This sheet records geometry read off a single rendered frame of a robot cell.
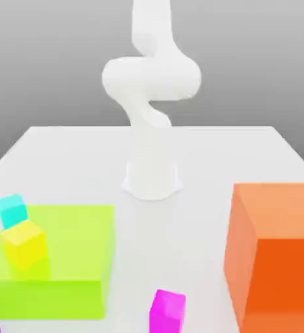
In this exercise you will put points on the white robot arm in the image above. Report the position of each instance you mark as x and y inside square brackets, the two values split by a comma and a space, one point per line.
[151, 78]

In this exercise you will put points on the small magenta cube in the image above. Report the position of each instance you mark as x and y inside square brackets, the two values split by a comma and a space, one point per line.
[167, 312]

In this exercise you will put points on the small cyan cube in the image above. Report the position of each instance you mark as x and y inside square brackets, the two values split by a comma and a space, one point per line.
[11, 211]

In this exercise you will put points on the small yellow cube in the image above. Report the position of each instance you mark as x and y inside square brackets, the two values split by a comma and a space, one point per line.
[25, 244]

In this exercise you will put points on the large lime green box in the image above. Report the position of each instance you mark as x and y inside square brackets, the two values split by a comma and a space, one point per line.
[76, 247]

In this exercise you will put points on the large orange box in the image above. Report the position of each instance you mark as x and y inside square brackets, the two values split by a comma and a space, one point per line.
[279, 260]

